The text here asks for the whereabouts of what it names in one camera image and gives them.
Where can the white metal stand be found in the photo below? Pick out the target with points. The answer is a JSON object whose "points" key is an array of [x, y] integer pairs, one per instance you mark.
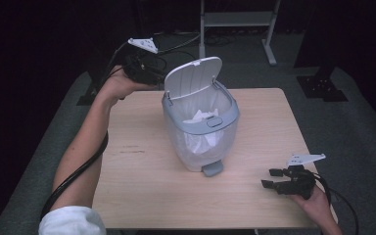
{"points": [[238, 19]]}

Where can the white sleeve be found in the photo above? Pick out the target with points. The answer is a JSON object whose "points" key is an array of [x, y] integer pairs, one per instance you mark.
{"points": [[71, 222]]}

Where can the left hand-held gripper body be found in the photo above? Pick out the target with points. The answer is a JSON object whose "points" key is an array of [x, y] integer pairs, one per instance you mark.
{"points": [[142, 71]]}

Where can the white pedal trash bin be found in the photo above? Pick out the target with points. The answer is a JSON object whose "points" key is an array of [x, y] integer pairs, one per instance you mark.
{"points": [[192, 78]]}

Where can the white paper towel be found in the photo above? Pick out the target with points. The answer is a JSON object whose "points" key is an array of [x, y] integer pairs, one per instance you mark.
{"points": [[202, 116]]}

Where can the person's left hand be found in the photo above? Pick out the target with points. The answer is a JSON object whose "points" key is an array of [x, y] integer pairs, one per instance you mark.
{"points": [[117, 84]]}

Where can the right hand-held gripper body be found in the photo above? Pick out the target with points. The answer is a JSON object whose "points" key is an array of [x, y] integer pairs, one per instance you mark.
{"points": [[298, 184]]}

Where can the black stand with base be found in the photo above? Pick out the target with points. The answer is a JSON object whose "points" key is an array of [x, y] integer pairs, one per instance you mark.
{"points": [[323, 88]]}

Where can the person's right hand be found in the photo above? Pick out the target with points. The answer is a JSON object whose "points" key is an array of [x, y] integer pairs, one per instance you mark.
{"points": [[315, 204]]}

